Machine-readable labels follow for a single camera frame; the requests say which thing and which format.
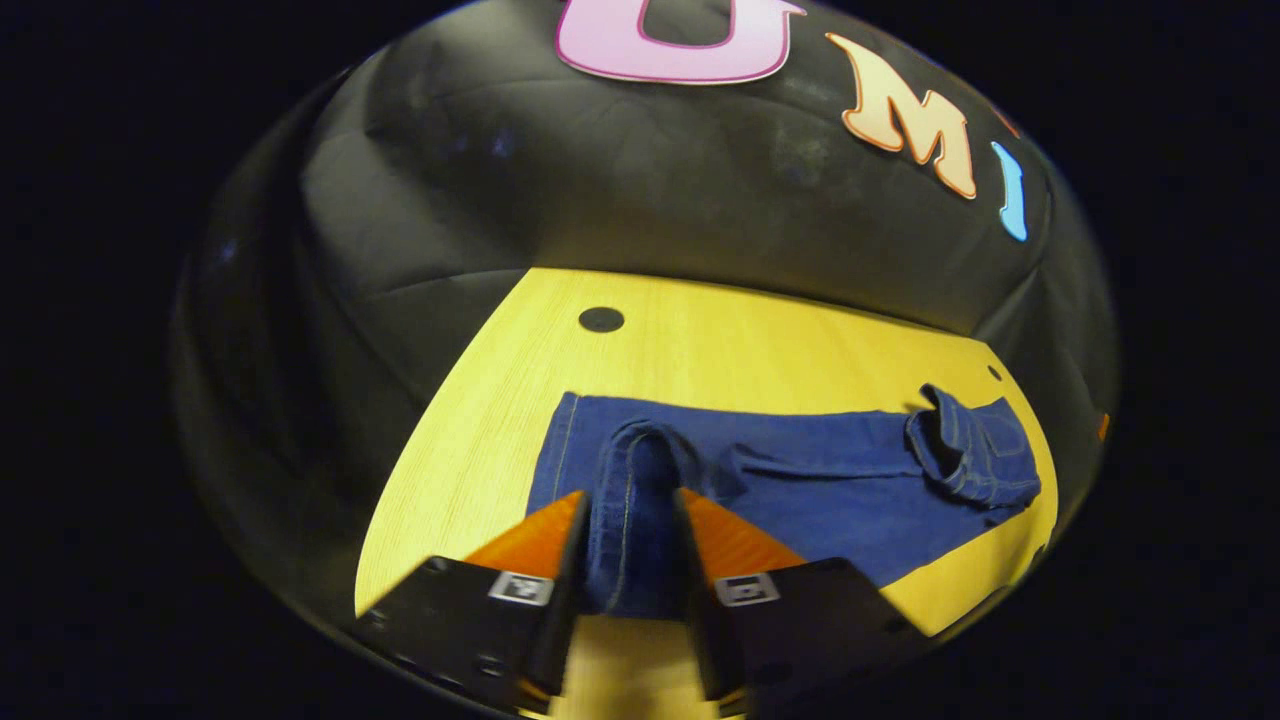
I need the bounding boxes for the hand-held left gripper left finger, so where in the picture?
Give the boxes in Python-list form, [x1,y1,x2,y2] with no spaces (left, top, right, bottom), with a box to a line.
[360,490,591,713]

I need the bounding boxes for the blue denim jeans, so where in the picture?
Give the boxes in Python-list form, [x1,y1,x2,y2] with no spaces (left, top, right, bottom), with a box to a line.
[525,384,1043,619]

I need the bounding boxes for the black backdrop cloth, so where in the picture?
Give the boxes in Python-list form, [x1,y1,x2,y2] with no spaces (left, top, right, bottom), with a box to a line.
[170,0,1119,641]

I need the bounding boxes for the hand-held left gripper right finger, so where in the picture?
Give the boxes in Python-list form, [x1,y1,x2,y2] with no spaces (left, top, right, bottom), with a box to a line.
[672,487,916,719]

